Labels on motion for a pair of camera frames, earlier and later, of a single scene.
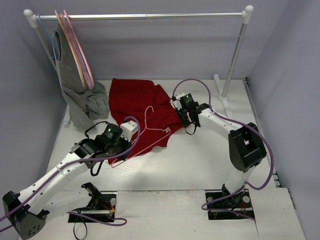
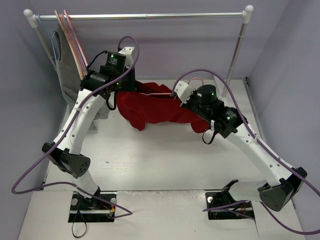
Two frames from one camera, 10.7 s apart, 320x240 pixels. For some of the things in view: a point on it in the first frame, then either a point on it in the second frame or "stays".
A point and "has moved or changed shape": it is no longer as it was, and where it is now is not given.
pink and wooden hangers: (83, 52) stays
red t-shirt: (149, 106) has moved or changed shape
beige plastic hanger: (70, 48) stays
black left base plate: (105, 209) stays
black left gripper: (122, 148) → (129, 81)
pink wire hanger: (167, 129) → (188, 83)
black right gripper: (183, 115) → (189, 104)
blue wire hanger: (39, 15) stays
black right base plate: (223, 205) stays
